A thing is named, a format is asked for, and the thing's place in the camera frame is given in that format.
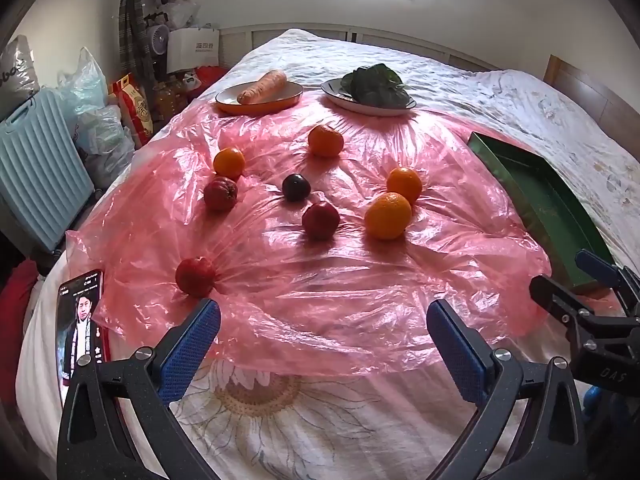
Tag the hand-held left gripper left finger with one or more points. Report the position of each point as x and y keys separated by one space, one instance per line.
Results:
x=192 y=347

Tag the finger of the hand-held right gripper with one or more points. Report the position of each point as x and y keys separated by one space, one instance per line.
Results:
x=595 y=265
x=555 y=296

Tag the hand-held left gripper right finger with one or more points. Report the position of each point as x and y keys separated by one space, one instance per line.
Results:
x=457 y=352

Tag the red apple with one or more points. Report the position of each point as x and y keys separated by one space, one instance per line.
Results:
x=195 y=276
x=220 y=193
x=320 y=220

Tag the green tray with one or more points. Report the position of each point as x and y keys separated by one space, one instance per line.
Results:
x=545 y=200

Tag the large orange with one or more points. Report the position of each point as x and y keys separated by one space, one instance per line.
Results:
x=388 y=215

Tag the small orange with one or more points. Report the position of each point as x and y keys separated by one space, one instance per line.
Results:
x=325 y=140
x=404 y=184
x=229 y=162

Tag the dark plum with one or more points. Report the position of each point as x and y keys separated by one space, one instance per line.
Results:
x=296 y=187

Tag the smartphone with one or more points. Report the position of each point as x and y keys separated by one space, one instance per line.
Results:
x=82 y=320

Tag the pink plastic sheet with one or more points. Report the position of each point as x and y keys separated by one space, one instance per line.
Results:
x=310 y=300

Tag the wooden headboard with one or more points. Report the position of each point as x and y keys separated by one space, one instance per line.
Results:
x=595 y=95

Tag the red cloth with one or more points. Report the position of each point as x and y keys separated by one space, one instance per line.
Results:
x=15 y=305

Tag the light blue suitcase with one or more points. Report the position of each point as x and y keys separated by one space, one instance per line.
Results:
x=35 y=175

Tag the yellow red rice bag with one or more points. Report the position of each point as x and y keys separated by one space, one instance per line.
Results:
x=132 y=107

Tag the yellow oil bottle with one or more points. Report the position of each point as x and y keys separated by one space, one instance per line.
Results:
x=170 y=99

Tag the orange rimmed plate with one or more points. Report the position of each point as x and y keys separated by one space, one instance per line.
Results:
x=227 y=98

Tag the carrot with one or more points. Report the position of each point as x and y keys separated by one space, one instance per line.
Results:
x=262 y=87

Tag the dark leafy greens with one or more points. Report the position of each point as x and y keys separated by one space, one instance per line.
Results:
x=375 y=85

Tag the white plate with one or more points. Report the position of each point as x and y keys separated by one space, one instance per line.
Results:
x=332 y=91

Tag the white cardboard box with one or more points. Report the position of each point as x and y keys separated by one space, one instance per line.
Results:
x=192 y=49

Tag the small purple fan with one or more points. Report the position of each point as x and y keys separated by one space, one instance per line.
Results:
x=160 y=37

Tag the checked scarf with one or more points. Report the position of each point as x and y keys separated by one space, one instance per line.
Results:
x=131 y=35

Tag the grey printed bag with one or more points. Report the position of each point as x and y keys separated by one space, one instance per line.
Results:
x=17 y=72

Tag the stuffed clear plastic bag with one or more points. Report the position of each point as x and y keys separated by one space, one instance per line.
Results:
x=182 y=7

